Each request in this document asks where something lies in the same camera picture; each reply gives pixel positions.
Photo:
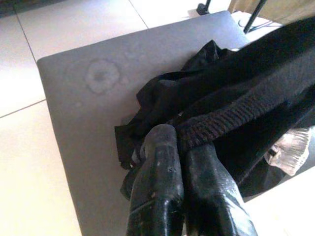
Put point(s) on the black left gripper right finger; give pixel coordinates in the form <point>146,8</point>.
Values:
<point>211,201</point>

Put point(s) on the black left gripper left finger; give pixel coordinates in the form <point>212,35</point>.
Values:
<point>157,184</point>

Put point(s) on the black garment with blue print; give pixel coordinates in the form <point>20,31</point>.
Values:
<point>221,86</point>

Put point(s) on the white and black garment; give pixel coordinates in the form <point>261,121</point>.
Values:
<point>290,150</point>

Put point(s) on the grey upholstered ottoman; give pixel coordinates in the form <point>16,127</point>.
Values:
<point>86,118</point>

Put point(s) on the tan shirt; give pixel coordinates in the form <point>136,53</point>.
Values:
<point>283,9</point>

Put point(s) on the black clothes rack silver rail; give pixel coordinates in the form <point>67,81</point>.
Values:
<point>254,17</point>

